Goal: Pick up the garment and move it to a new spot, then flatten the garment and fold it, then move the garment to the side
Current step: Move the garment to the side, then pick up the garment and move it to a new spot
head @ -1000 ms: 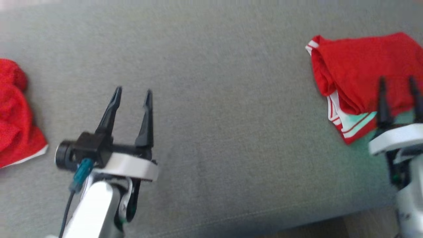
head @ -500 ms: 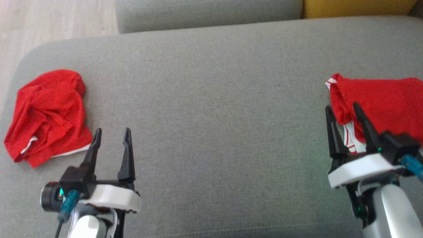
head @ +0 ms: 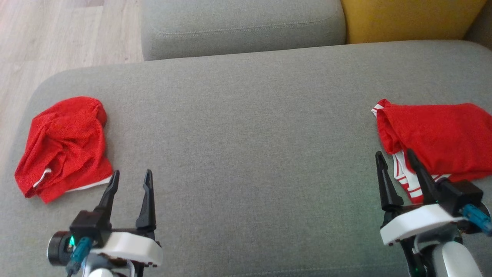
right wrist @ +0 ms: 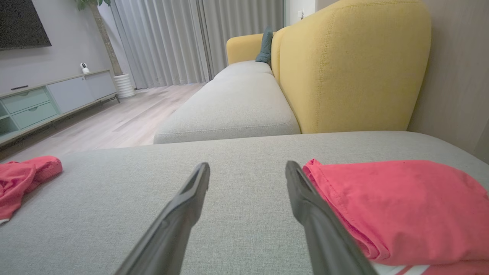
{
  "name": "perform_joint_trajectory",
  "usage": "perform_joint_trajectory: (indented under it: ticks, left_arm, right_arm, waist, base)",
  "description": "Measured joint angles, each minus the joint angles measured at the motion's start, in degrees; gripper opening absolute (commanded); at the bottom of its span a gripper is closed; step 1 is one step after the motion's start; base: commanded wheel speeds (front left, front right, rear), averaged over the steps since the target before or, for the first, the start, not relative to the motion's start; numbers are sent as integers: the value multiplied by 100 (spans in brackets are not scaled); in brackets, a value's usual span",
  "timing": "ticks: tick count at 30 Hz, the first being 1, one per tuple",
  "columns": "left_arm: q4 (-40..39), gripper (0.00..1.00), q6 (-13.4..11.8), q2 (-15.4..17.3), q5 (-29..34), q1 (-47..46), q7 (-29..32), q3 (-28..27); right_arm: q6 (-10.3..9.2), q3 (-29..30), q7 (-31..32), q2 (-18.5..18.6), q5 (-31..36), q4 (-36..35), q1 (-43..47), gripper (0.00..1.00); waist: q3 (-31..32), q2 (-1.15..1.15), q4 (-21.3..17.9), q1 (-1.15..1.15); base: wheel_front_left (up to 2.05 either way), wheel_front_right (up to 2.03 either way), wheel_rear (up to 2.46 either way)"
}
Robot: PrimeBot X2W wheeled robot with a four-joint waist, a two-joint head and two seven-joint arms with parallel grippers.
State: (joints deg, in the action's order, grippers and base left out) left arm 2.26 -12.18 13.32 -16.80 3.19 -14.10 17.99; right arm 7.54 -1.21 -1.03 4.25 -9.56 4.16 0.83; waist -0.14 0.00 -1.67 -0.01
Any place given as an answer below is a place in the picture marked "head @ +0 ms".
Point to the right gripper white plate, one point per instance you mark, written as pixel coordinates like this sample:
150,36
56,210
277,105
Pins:
415,225

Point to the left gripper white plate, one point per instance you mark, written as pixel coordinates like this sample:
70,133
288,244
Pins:
130,246

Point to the red jersey with black lettering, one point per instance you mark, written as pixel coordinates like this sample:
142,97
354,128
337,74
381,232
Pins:
442,138

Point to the red shorts with white trim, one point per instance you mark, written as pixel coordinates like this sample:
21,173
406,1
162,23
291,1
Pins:
65,146

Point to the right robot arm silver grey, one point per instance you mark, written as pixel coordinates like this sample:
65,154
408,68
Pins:
453,261

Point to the grey sofa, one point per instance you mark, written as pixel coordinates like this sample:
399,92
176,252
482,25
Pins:
246,134

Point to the yellow sofa cushion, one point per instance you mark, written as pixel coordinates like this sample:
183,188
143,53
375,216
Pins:
407,19

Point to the grey sofa cushion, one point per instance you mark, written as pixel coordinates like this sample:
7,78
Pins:
242,27

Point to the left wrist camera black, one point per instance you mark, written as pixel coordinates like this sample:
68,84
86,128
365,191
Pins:
86,227

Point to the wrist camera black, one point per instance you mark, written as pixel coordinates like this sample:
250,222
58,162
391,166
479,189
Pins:
457,196
86,227

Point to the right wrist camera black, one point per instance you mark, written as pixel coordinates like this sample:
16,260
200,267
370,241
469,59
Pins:
457,196

